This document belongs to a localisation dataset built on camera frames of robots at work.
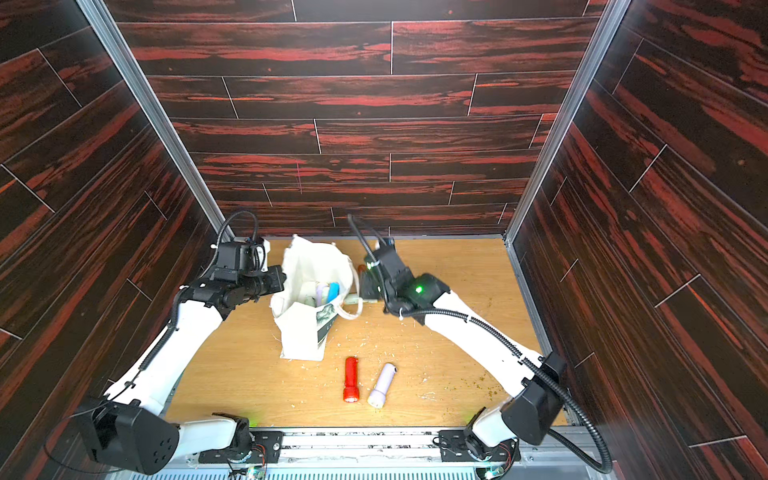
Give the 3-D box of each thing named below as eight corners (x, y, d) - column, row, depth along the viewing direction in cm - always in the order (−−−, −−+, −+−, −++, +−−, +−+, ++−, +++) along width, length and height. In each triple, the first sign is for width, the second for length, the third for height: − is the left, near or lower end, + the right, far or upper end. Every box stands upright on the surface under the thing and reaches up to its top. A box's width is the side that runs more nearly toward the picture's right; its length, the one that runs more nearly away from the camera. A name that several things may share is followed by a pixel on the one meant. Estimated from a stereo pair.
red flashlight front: (343, 402, 82) (342, 400, 80) (347, 360, 90) (346, 357, 88) (359, 402, 82) (358, 400, 80) (361, 360, 90) (360, 357, 88)
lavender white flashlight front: (367, 402, 83) (366, 399, 80) (386, 365, 90) (387, 361, 87) (381, 410, 81) (381, 407, 79) (400, 372, 88) (400, 368, 86)
